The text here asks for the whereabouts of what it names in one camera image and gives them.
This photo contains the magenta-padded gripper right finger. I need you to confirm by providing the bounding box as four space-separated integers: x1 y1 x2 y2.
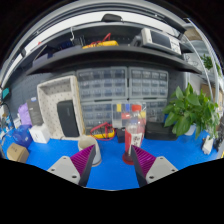
130 144 179 188

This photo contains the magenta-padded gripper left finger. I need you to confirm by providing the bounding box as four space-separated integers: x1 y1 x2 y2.
46 144 97 187

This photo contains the clear red-capped drink bottle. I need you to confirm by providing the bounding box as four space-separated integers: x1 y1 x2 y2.
123 104 147 164

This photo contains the grey-white ceramic mug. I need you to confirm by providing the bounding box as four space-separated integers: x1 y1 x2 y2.
77 134 102 168

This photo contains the black flat case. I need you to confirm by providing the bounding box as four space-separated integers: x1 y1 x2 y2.
143 120 178 141

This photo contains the yellow multimeter with red leads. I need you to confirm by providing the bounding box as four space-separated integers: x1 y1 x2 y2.
89 122 117 140

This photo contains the small black white-labelled box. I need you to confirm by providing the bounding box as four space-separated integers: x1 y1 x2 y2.
115 127 127 144

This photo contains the black zip case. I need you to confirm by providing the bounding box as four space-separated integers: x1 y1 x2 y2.
56 99 81 138

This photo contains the white cardboard box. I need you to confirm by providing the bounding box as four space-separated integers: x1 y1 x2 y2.
28 123 52 145

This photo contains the grey small-parts drawer cabinet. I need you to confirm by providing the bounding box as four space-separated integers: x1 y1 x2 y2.
128 66 170 100
76 66 129 102
80 100 129 127
128 99 169 124

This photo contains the clear plastic organizer box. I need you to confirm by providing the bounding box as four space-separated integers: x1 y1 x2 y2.
111 101 148 130

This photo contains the brown cardboard box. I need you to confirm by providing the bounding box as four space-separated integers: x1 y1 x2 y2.
6 142 30 164

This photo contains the blue cardboard box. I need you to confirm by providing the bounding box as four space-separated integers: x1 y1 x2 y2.
12 124 34 148

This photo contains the green potted plant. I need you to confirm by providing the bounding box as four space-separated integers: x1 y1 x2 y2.
162 82 221 140

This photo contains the dark grey flat box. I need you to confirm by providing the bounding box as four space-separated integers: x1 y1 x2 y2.
26 97 44 127

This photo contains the purple plastic bag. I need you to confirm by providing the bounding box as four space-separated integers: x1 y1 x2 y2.
17 102 33 127

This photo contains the white polka-dot fabric bin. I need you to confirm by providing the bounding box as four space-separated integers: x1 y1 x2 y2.
36 75 86 140

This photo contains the black wall shelf unit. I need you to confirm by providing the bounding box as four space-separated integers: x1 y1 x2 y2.
4 13 204 78

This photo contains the metal wire shelf rack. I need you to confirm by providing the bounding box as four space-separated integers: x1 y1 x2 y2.
181 23 224 111

